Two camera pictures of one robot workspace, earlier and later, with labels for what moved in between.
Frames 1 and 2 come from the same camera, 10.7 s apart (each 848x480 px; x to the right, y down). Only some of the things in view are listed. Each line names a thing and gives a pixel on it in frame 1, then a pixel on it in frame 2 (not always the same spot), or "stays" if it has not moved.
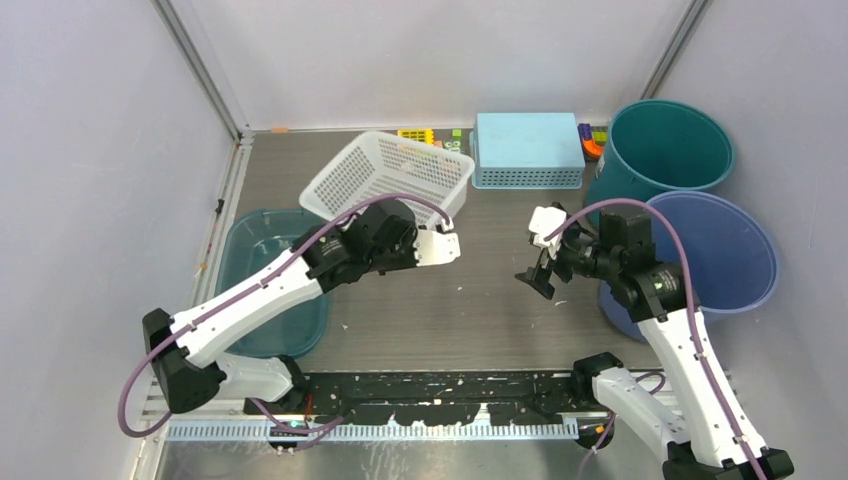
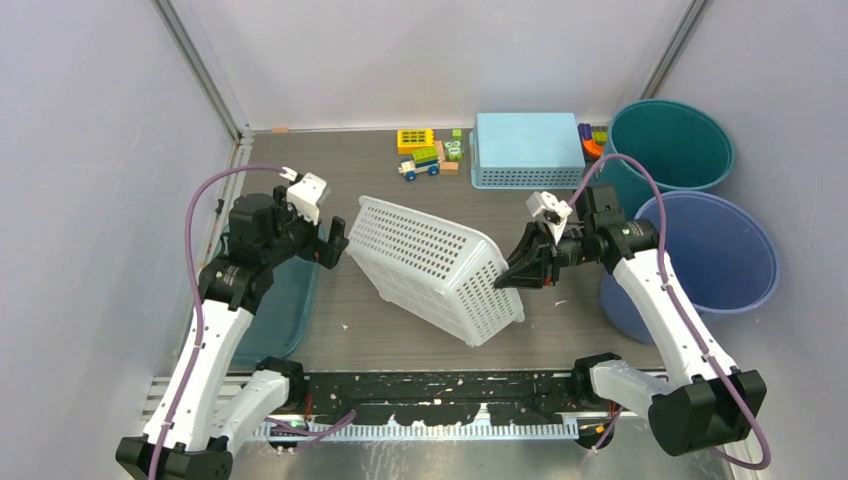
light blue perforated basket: (533, 150) stays
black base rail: (434, 399) stays
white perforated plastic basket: (378, 163) -> (440, 274)
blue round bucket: (733, 260) stays
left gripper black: (411, 261) -> (314, 251)
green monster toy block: (454, 145) stays
